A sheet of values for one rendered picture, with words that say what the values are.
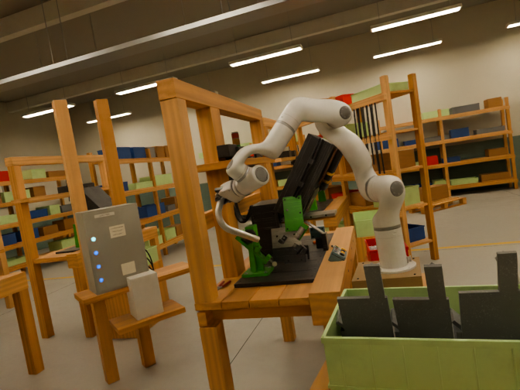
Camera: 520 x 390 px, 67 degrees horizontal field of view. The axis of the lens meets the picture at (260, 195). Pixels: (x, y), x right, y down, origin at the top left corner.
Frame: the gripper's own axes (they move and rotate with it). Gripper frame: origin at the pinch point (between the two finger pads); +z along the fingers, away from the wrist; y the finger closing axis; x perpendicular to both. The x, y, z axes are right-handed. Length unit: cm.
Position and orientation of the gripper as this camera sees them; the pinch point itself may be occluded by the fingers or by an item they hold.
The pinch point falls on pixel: (221, 199)
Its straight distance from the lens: 177.2
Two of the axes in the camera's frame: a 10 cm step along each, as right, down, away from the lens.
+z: -5.7, 3.1, 7.6
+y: -8.0, -4.1, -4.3
